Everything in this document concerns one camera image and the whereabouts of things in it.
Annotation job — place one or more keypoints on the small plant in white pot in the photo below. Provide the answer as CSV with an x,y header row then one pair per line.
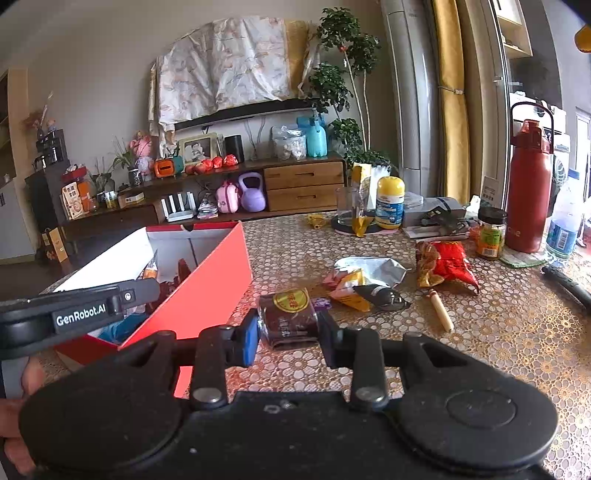
x,y
369,159

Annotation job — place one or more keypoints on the black side cabinet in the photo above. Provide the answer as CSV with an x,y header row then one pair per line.
x,y
46,184

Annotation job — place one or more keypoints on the pink flower bouquet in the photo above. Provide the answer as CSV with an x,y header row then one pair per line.
x,y
141,147

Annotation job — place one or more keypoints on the dark brown snack packet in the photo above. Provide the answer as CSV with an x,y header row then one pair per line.
x,y
288,318

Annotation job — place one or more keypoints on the small green plant in jar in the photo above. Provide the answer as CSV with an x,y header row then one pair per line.
x,y
131,173

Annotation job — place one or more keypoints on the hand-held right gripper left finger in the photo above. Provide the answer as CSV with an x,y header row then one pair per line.
x,y
250,337

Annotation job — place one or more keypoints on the pink toy bag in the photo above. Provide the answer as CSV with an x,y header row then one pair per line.
x,y
227,198

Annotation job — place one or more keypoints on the framed photo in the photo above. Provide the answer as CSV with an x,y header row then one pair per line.
x,y
196,150

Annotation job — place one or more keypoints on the white washing machine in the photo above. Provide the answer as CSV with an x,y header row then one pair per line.
x,y
561,161

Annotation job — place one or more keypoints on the yellow chair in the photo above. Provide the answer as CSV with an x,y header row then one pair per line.
x,y
584,37

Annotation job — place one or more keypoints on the grey box with items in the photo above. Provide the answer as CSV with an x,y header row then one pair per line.
x,y
438,205

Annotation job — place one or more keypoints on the light blue plastic jug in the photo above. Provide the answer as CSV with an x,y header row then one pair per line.
x,y
316,138

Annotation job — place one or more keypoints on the wooden wall shelf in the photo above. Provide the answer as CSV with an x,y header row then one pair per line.
x,y
512,27

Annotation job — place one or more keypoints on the red thermos flask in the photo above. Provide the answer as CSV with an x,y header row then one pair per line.
x,y
528,198

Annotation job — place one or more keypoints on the black cylinder speaker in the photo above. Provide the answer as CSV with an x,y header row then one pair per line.
x,y
233,146

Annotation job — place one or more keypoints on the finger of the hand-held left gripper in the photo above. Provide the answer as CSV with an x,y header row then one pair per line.
x,y
141,293

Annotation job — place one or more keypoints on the yellow stand-up pouch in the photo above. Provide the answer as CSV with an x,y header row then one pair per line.
x,y
362,184

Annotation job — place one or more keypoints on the red-lid snack jar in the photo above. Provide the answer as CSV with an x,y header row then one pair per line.
x,y
76,194

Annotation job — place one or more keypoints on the dark wooden television cabinet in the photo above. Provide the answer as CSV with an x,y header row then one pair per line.
x,y
115,217

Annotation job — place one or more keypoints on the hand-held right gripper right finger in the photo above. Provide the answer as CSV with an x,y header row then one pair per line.
x,y
328,341

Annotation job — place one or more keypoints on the yellow curtain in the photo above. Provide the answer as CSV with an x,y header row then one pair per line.
x,y
452,115

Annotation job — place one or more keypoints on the clear plastic water bottle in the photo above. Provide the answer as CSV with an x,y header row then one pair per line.
x,y
563,226

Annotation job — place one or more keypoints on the cloth-covered television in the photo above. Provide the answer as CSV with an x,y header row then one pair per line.
x,y
221,64

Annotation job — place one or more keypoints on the black snack packet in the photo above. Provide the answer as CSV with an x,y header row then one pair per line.
x,y
383,295

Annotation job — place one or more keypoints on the clear glass cup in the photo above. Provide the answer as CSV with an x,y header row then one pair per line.
x,y
346,205

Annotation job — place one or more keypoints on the row of red ornaments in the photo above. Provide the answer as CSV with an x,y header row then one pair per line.
x,y
212,164

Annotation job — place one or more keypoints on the black round coaster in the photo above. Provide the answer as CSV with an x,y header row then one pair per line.
x,y
341,228

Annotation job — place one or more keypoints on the red and white cardboard box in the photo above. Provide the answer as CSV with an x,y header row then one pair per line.
x,y
203,286

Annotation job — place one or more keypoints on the red and gold snack bag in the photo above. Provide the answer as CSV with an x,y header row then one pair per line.
x,y
450,265

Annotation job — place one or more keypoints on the grey standing air conditioner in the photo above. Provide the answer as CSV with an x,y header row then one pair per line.
x,y
415,92

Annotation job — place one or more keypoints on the orange retro radio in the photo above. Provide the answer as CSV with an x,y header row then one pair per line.
x,y
166,168

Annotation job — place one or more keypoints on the person's left hand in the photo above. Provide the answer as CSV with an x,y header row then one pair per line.
x,y
14,429

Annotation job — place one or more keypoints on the brown paper bag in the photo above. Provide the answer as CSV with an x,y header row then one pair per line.
x,y
54,244

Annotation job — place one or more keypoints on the small purple candy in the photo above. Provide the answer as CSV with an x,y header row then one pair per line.
x,y
321,304

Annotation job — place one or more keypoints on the orange snack packet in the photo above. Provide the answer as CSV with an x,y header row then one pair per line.
x,y
151,267

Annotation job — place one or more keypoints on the beige sausage stick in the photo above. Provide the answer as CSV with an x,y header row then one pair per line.
x,y
441,309

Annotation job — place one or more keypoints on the white router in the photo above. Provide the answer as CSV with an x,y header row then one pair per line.
x,y
178,210

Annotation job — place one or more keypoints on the light wooden drawer unit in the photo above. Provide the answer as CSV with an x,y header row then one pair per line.
x,y
304,184

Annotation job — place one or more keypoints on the clear plastic box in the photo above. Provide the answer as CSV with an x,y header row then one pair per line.
x,y
413,199

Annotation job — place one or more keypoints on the yellow-lid white bottle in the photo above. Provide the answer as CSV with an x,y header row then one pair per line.
x,y
390,203

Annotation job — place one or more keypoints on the tall green potted tree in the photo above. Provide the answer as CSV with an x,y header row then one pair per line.
x,y
341,32

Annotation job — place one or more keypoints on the clear plastic bag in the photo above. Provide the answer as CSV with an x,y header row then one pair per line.
x,y
288,145

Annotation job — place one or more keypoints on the green-label glass jar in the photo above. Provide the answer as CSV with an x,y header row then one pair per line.
x,y
491,233

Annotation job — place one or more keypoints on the silver foil snack bag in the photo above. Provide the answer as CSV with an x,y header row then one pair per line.
x,y
374,270

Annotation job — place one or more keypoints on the small yellow toy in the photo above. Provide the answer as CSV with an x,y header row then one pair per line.
x,y
316,221

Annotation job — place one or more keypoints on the green woven coaster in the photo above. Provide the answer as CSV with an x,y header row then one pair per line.
x,y
521,259

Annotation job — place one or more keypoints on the purple kettlebell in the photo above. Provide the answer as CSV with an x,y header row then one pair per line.
x,y
253,196

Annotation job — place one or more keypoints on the yellow and pink snack packet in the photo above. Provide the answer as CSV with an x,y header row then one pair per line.
x,y
348,288

